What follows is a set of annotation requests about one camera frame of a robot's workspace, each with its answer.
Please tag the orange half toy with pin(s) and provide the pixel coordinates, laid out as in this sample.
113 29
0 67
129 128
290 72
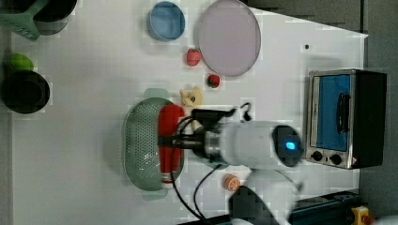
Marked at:
231 182

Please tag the green oval strainer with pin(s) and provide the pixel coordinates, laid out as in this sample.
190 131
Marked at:
140 151

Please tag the black round container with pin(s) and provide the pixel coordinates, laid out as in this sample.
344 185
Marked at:
54 17

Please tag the green fruit toy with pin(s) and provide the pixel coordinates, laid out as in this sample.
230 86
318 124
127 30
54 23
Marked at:
19 62

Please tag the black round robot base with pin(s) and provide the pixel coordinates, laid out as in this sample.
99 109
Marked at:
25 92

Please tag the red strawberry toy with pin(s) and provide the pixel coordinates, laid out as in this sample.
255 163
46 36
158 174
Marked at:
213 81

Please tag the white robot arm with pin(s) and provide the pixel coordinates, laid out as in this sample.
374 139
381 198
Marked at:
268 149

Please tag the pink strawberry toy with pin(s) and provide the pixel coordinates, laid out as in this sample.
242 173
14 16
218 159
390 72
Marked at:
193 57

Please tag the red ketchup bottle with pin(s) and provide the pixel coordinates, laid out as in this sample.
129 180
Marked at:
169 157

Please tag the blue bowl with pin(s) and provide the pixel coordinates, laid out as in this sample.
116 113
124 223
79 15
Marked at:
165 22

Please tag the green plastic basket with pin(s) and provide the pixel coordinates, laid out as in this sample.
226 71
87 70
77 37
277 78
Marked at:
23 24

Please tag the large pink plate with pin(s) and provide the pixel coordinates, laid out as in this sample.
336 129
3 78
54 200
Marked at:
229 37

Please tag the silver black toaster oven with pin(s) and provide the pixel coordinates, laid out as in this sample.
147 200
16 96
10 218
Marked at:
346 118

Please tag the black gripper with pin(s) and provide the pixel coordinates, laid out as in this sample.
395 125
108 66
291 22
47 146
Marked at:
173 137

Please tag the yellow red clamp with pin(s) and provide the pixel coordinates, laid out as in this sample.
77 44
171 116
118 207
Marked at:
362 216

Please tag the peeled banana toy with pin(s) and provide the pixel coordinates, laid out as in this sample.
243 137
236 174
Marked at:
191 99

